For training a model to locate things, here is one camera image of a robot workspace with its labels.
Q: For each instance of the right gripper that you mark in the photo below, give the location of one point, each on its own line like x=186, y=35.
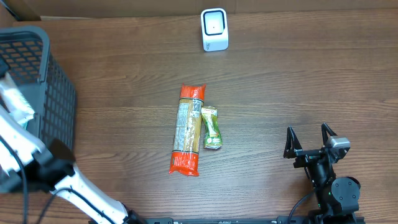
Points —
x=310, y=154

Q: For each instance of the green snack pouch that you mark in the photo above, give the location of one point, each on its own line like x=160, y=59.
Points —
x=212, y=138

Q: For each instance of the orange spaghetti packet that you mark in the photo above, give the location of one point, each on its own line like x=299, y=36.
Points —
x=185, y=151

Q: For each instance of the white tube gold cap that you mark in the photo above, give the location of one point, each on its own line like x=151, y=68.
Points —
x=15, y=102

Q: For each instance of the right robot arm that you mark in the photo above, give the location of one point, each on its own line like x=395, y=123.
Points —
x=337, y=197

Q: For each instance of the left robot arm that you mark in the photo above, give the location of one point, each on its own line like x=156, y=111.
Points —
x=62, y=180

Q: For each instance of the white barcode scanner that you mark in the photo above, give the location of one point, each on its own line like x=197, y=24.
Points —
x=214, y=29

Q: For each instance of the grey plastic shopping basket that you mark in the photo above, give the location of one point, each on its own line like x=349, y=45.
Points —
x=51, y=94

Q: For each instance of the brown cardboard backdrop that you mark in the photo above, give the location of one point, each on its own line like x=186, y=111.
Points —
x=32, y=10

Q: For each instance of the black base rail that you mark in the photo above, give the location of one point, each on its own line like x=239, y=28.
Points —
x=278, y=220

